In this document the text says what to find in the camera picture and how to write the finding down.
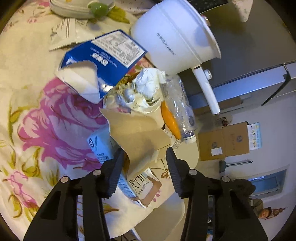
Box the milk carton 200ml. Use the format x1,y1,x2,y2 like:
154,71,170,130
87,126,162,208

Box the brown paper bag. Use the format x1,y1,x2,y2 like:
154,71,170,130
100,109,171,175

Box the orange peel piece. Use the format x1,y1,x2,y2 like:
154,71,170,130
161,101,182,140

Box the clear plastic bottle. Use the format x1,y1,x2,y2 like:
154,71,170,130
160,75,197,144

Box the white tissue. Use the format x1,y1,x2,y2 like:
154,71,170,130
118,68,166,114

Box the blue white carton box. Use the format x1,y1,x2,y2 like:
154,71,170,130
55,30,147,104

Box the silver printed snack wrapper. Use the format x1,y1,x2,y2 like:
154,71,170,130
49,18,95,51

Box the lower cardboard box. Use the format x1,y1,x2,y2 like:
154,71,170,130
198,130,226,161

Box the cardboard box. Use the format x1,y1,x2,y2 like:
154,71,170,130
198,130,226,161
222,121,250,157

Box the upper cardboard box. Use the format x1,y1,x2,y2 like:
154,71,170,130
222,121,250,157

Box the floral tablecloth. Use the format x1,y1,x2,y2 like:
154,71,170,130
0,0,202,241

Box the grey double-door refrigerator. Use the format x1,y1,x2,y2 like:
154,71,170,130
180,0,296,110

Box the stacked white ceramic bowls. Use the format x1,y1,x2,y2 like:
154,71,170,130
49,0,115,19

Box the floral cloth microwave cover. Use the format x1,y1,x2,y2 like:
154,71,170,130
231,0,253,22

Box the blue white wall poster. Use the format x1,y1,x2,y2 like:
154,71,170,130
247,123,262,151

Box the white electric pot with handle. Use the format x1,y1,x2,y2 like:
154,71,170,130
130,0,221,114

